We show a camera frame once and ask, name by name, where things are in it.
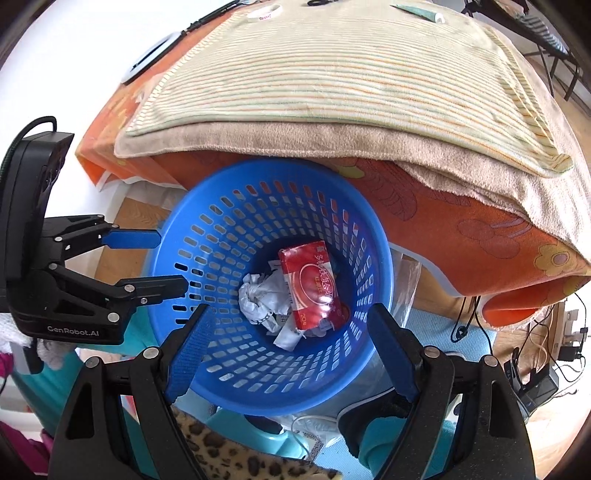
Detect blue plastic basket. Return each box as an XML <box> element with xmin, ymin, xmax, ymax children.
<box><xmin>143</xmin><ymin>159</ymin><xmax>394</xmax><ymax>415</ymax></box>

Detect yellow striped towel blanket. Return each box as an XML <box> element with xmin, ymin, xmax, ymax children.
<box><xmin>124</xmin><ymin>0</ymin><xmax>574</xmax><ymax>180</ymax></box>

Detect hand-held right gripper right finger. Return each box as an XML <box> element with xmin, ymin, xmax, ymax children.
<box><xmin>367</xmin><ymin>302</ymin><xmax>536</xmax><ymax>480</ymax></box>

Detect light blue mat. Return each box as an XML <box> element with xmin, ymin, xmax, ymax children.
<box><xmin>401</xmin><ymin>306</ymin><xmax>496</xmax><ymax>365</ymax></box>

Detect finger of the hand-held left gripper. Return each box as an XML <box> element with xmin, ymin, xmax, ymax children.
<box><xmin>44</xmin><ymin>215</ymin><xmax>161</xmax><ymax>261</ymax></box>
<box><xmin>44</xmin><ymin>264</ymin><xmax>189</xmax><ymax>324</ymax></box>

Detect red box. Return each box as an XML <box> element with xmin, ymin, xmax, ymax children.
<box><xmin>278</xmin><ymin>239</ymin><xmax>348</xmax><ymax>331</ymax></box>

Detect leopard print cloth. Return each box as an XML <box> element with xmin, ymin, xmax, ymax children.
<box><xmin>172</xmin><ymin>408</ymin><xmax>343</xmax><ymax>480</ymax></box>

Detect white cable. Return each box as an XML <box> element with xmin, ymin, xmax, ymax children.
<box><xmin>290</xmin><ymin>412</ymin><xmax>343</xmax><ymax>462</ymax></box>

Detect white ring light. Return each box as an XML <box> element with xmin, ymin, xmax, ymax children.
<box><xmin>120</xmin><ymin>31</ymin><xmax>182</xmax><ymax>86</ymax></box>

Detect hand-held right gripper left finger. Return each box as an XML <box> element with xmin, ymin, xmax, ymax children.
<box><xmin>51</xmin><ymin>302</ymin><xmax>211</xmax><ymax>480</ymax></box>

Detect black device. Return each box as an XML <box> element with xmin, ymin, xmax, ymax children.
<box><xmin>503</xmin><ymin>348</ymin><xmax>562</xmax><ymax>412</ymax></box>

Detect white plastic bag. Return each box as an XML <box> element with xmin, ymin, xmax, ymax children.
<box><xmin>274</xmin><ymin>318</ymin><xmax>334</xmax><ymax>352</ymax></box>

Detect orange floral bedsheet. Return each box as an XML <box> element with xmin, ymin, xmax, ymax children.
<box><xmin>75</xmin><ymin>21</ymin><xmax>591</xmax><ymax>329</ymax></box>

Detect clear plastic bag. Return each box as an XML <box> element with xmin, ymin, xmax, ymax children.
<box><xmin>387</xmin><ymin>244</ymin><xmax>424</xmax><ymax>326</ymax></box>

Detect white wristband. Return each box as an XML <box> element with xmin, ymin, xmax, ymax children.
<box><xmin>246</xmin><ymin>4</ymin><xmax>285</xmax><ymax>20</ymax></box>

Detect black floor cables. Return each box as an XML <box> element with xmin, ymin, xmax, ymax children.
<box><xmin>451</xmin><ymin>295</ymin><xmax>497</xmax><ymax>344</ymax></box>

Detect black ring light stand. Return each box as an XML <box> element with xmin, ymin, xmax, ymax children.
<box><xmin>178</xmin><ymin>0</ymin><xmax>245</xmax><ymax>35</ymax></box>

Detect black folding chair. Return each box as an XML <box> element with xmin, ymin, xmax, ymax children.
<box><xmin>461</xmin><ymin>0</ymin><xmax>581</xmax><ymax>100</ymax></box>

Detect beige towel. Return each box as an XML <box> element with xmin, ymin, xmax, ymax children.
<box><xmin>113</xmin><ymin>18</ymin><xmax>591</xmax><ymax>260</ymax></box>

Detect striped garment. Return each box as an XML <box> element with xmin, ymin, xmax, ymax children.
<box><xmin>516</xmin><ymin>11</ymin><xmax>570</xmax><ymax>55</ymax></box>

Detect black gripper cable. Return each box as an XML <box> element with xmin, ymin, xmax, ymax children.
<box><xmin>0</xmin><ymin>117</ymin><xmax>59</xmax><ymax>185</ymax></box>

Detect white paper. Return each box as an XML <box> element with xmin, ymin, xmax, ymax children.
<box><xmin>238</xmin><ymin>271</ymin><xmax>297</xmax><ymax>334</ymax></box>

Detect green tube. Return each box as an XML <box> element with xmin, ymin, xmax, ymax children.
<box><xmin>390</xmin><ymin>4</ymin><xmax>445</xmax><ymax>25</ymax></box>

